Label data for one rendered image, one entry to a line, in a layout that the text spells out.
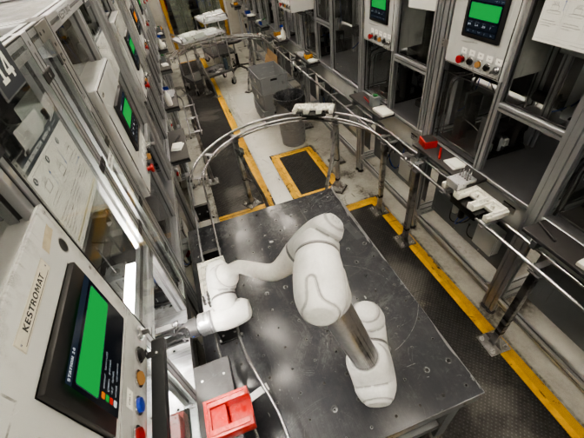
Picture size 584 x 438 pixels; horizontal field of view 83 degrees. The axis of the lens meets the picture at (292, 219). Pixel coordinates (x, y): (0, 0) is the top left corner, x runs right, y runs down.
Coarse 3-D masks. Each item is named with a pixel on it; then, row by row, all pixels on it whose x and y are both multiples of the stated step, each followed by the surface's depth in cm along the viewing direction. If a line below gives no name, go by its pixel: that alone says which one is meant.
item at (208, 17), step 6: (210, 12) 680; (216, 12) 642; (222, 12) 624; (198, 18) 655; (204, 18) 615; (210, 18) 642; (216, 18) 635; (222, 18) 629; (228, 18) 633; (204, 24) 621; (222, 42) 722; (204, 48) 716; (210, 48) 649; (222, 48) 701; (204, 54) 720; (210, 54) 678; (216, 54) 673; (222, 54) 665; (228, 54) 670; (234, 60) 684
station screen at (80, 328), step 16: (96, 288) 64; (80, 304) 57; (80, 320) 55; (112, 320) 67; (80, 336) 54; (112, 336) 64; (80, 352) 52; (112, 352) 62; (112, 368) 60; (112, 384) 59; (96, 400) 53; (112, 400) 57
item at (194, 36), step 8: (192, 32) 566; (200, 32) 543; (208, 32) 554; (216, 32) 551; (224, 32) 552; (176, 40) 543; (184, 40) 536; (192, 40) 528; (184, 48) 528; (216, 48) 603; (216, 64) 620; (232, 64) 589; (192, 72) 601; (208, 72) 594; (224, 72) 586; (192, 80) 572; (200, 80) 567; (232, 80) 602
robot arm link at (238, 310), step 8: (216, 296) 131; (224, 296) 130; (232, 296) 131; (216, 304) 129; (224, 304) 128; (232, 304) 128; (240, 304) 129; (248, 304) 130; (216, 312) 127; (224, 312) 127; (232, 312) 127; (240, 312) 128; (248, 312) 129; (216, 320) 126; (224, 320) 126; (232, 320) 127; (240, 320) 128; (248, 320) 132; (216, 328) 127; (224, 328) 127
